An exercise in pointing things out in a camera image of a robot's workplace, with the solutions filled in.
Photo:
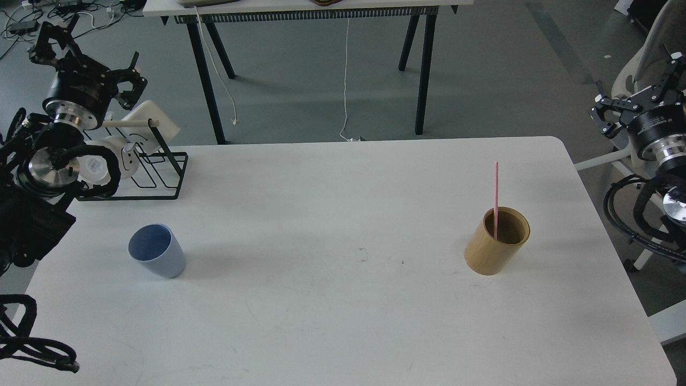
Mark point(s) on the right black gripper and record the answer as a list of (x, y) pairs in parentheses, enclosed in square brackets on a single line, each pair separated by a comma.
[(657, 135)]

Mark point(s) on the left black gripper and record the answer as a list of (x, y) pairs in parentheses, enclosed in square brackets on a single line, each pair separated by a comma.
[(81, 93)]

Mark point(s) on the blue plastic cup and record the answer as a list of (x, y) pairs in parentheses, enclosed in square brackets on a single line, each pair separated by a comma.
[(157, 249)]

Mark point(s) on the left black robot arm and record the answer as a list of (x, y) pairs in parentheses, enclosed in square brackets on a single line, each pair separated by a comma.
[(45, 161)]

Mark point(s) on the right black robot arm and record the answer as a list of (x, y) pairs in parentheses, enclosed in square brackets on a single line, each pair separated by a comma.
[(658, 211)]

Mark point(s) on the bamboo cylinder holder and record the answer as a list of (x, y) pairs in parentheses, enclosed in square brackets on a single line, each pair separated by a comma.
[(494, 243)]

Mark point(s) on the black wire cup rack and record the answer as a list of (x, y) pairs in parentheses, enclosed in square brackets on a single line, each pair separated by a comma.
[(160, 174)]

